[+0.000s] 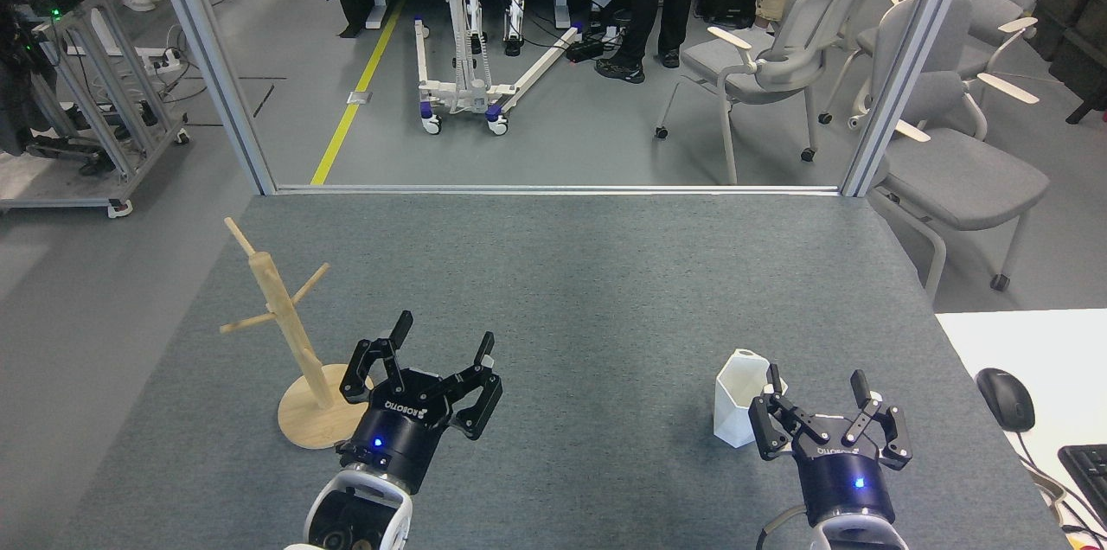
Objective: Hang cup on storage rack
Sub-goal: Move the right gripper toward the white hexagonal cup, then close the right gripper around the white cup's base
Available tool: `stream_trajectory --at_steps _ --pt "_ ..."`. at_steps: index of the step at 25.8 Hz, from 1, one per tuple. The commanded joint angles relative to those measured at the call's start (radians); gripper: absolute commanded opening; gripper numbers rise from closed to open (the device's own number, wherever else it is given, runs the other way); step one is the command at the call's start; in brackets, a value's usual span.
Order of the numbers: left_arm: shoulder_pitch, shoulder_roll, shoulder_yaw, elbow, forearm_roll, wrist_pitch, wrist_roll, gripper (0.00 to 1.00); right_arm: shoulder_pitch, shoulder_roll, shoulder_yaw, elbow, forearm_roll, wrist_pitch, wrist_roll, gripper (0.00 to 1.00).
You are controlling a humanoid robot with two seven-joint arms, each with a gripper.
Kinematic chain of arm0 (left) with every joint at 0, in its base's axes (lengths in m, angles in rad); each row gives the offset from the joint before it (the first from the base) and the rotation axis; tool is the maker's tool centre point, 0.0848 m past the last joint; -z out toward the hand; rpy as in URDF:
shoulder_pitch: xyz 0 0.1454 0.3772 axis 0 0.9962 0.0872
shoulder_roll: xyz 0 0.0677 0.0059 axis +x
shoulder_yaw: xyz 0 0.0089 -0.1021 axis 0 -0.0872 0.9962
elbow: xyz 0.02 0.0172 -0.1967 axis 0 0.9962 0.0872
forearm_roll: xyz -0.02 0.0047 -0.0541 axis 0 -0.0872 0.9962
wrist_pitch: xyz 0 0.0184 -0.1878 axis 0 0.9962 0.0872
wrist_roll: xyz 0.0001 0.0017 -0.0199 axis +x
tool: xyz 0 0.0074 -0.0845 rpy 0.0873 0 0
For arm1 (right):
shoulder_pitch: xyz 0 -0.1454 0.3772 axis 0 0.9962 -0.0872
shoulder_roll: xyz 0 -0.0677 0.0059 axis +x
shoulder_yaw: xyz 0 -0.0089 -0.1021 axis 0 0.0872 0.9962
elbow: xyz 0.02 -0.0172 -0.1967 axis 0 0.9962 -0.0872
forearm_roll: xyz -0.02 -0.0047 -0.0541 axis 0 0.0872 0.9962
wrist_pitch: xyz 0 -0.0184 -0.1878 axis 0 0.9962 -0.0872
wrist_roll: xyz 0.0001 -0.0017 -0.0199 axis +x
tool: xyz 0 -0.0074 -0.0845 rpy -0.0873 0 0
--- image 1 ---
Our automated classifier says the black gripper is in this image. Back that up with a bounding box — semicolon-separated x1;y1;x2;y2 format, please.
748;364;914;526
336;310;505;496

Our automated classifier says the white hexagonal cup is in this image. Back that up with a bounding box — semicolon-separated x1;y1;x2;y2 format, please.
715;349;789;449

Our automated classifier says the wooden cup rack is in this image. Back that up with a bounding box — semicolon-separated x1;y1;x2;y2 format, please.
220;217;376;450

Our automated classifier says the black computer mouse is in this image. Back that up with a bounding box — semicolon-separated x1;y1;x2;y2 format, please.
976;368;1036;433

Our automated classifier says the white desk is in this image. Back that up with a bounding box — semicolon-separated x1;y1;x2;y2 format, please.
936;309;1107;550

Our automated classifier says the black keyboard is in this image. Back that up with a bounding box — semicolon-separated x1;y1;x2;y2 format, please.
1058;444;1107;525

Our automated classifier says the white wheeled stand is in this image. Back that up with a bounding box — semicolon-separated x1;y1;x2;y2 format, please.
391;0;585;136

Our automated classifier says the grey chair with mesh back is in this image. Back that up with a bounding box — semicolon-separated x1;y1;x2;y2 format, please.
655;0;883;186

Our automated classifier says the white power strip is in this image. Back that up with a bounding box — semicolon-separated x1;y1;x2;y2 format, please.
137;48;188;73

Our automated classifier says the person in black trousers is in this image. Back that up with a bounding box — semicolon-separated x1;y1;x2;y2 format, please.
595;0;703;85

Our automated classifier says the black equipment on cart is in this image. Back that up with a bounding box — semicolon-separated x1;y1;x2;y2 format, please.
0;0;80;158

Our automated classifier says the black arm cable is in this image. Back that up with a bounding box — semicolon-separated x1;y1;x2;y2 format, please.
758;505;807;550

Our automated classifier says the black mouse cable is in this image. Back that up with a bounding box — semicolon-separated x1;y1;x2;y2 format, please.
1012;429;1107;535

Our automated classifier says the silver table edge rail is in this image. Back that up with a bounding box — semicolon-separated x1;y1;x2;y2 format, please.
275;183;844;196

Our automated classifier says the silver frame post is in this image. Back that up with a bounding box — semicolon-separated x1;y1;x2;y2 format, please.
141;0;278;195
841;0;985;198

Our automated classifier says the aluminium frame cart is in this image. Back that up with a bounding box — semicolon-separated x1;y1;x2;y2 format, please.
0;0;191;219

